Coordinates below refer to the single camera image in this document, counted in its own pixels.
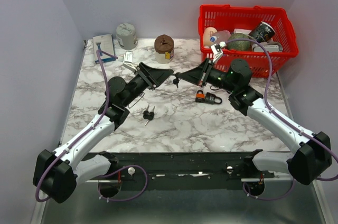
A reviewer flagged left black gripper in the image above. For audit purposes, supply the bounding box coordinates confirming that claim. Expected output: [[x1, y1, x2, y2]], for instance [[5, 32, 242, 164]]
[[122, 62, 174, 107]]

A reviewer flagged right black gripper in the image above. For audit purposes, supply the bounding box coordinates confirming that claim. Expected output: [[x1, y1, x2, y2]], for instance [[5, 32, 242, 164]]
[[179, 58, 237, 93]]

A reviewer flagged black key bunch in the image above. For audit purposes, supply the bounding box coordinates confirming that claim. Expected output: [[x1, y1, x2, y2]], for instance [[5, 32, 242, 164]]
[[143, 106, 155, 126], [173, 78, 180, 88]]

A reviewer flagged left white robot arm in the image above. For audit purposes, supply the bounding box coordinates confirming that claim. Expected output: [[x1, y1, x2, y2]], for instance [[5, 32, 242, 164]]
[[33, 63, 174, 203]]

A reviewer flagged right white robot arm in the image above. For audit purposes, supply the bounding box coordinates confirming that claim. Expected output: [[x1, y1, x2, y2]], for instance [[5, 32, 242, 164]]
[[176, 59, 332, 185]]

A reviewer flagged orange black padlock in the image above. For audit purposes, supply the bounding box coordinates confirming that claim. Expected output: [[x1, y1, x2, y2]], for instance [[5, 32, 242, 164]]
[[195, 90, 223, 105]]

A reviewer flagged brown lidded white jar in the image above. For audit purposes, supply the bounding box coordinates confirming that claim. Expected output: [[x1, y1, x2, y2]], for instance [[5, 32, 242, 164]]
[[154, 34, 174, 64]]

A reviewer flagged beige egg shaped toy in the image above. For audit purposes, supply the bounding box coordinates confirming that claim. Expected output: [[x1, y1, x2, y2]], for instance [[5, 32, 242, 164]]
[[202, 27, 217, 47]]

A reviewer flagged pink plastic bottle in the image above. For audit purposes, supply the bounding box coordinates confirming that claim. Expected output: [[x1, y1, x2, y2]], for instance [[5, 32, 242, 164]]
[[210, 30, 231, 44]]

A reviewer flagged green round melon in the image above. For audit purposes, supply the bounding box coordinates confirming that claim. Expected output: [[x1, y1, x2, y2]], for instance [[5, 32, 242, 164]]
[[227, 33, 251, 51]]

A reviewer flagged grey marble cup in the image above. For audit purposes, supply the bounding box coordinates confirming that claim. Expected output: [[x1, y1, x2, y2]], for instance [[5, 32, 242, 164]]
[[116, 23, 138, 50]]

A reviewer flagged razor package box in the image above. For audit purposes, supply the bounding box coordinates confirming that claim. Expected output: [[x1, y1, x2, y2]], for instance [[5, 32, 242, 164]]
[[93, 34, 118, 64]]

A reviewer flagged red plastic basket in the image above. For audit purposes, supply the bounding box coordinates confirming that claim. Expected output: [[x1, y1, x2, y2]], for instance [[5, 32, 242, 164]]
[[198, 4, 298, 78]]

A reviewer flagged black paper cup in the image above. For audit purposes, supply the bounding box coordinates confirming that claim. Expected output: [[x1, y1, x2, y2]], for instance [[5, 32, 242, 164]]
[[248, 21, 275, 43]]

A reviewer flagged white box in basket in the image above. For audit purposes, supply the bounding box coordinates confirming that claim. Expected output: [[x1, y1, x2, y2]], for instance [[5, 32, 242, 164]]
[[252, 43, 284, 53]]

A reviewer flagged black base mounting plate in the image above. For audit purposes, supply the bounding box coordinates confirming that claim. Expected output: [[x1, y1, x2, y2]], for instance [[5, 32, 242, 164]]
[[100, 151, 274, 192]]

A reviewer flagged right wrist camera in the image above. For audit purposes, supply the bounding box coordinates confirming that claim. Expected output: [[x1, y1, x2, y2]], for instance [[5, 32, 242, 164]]
[[211, 44, 223, 64]]

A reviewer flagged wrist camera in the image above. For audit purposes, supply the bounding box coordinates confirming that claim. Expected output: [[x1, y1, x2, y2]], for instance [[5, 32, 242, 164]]
[[211, 44, 223, 64], [123, 51, 137, 73]]

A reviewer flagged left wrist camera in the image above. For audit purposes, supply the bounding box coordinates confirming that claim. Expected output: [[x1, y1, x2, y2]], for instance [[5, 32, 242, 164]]
[[123, 51, 137, 73]]

